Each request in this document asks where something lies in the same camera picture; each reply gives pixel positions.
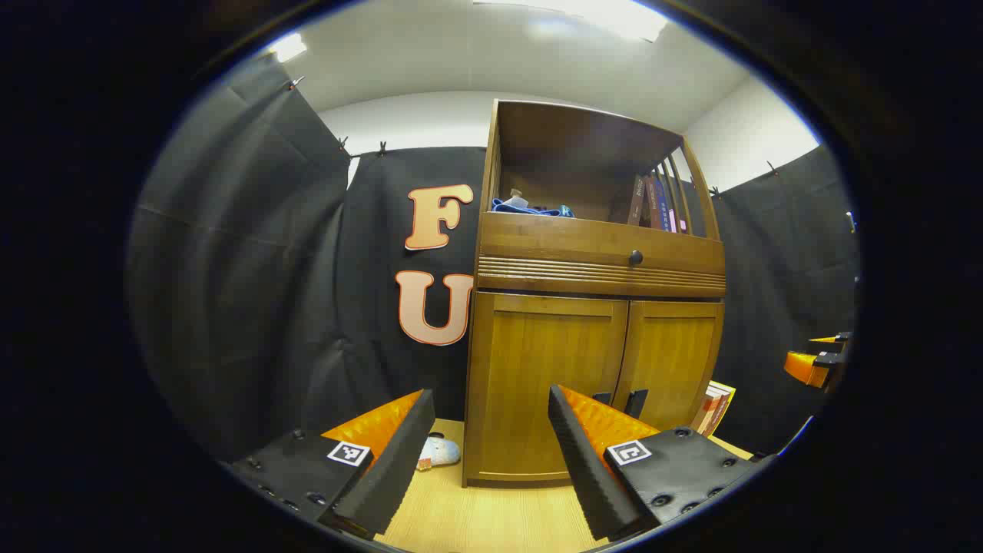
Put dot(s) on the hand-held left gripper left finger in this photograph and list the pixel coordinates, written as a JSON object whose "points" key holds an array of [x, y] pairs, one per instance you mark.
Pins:
{"points": [[392, 461]]}

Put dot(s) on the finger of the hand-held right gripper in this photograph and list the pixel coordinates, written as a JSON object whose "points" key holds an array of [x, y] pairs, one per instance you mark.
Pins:
{"points": [[837, 338], [802, 367]]}

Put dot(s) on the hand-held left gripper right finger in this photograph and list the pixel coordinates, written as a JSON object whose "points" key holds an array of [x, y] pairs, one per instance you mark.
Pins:
{"points": [[584, 461]]}

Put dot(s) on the wooden double-door shoe cabinet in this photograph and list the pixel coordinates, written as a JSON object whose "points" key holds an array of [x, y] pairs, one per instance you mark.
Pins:
{"points": [[568, 138]]}

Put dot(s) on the white plush slipper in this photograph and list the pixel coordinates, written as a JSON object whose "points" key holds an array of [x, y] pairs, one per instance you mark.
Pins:
{"points": [[441, 452]]}

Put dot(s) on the stack of thin books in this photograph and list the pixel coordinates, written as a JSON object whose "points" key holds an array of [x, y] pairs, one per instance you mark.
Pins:
{"points": [[714, 407]]}

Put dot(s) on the pink book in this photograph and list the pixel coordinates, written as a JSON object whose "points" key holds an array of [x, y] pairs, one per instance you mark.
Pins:
{"points": [[676, 221]]}

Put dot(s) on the round black drawer knob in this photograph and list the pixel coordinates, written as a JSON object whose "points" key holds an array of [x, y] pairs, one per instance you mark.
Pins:
{"points": [[635, 258]]}

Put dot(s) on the brown book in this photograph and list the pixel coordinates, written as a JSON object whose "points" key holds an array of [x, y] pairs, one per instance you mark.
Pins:
{"points": [[637, 201]]}

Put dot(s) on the black backdrop cloth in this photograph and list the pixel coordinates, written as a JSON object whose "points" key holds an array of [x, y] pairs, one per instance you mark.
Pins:
{"points": [[253, 269]]}

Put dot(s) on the blue cloth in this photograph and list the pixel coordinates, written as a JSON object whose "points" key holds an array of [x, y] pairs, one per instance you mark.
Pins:
{"points": [[530, 209]]}

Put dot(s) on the small clear bottle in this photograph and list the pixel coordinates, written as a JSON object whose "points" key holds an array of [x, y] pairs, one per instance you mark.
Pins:
{"points": [[517, 198]]}

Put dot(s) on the small ceiling light panel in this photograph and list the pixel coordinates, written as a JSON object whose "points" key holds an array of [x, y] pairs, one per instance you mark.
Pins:
{"points": [[288, 48]]}

